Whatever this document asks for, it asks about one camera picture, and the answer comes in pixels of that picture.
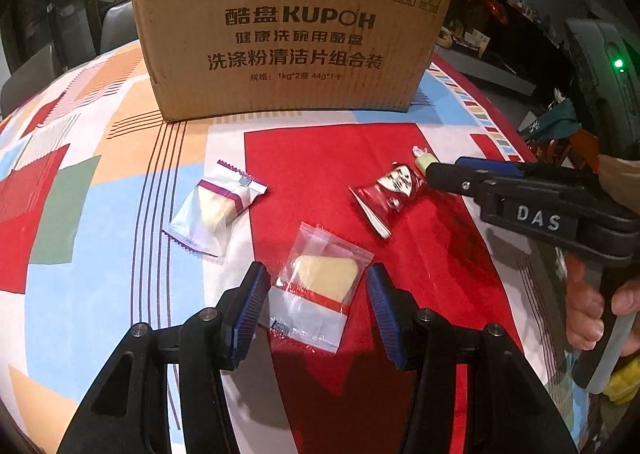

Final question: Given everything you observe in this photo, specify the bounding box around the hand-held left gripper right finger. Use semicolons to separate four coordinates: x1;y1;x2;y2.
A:
366;263;581;454

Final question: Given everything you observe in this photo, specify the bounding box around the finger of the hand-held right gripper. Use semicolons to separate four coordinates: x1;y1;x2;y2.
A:
454;156;530;175
425;161;506;207

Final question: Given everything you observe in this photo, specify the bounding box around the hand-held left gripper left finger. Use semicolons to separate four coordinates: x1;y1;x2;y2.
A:
56;261;272;454

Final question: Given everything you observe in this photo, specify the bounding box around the pale green candy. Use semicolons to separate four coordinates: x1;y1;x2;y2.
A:
411;146;436;175

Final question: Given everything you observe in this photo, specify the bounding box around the red and white snack packet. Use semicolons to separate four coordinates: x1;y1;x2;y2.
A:
349;161;431;239

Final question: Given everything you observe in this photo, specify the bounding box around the red striped clear cake packet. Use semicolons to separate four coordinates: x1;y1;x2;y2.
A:
269;221;373;354

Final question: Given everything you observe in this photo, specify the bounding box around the brown cardboard box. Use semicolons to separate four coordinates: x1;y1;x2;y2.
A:
129;0;460;125

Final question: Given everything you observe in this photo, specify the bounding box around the person's right hand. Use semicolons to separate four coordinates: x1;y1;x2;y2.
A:
565;254;640;350

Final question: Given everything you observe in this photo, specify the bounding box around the red wooden chair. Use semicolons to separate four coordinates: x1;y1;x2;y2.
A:
537;131;601;169

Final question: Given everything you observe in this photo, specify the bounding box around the green bag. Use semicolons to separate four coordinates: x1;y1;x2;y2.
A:
520;98;576;139

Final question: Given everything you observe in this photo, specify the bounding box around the purple striped clear cake packet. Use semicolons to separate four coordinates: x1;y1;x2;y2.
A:
162;160;268;265

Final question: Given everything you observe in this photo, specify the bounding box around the white low bench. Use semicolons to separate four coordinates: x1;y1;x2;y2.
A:
435;28;493;55

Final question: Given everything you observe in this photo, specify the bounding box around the grey dining chair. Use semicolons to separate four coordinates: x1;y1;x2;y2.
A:
97;0;138;52
0;44;56;107

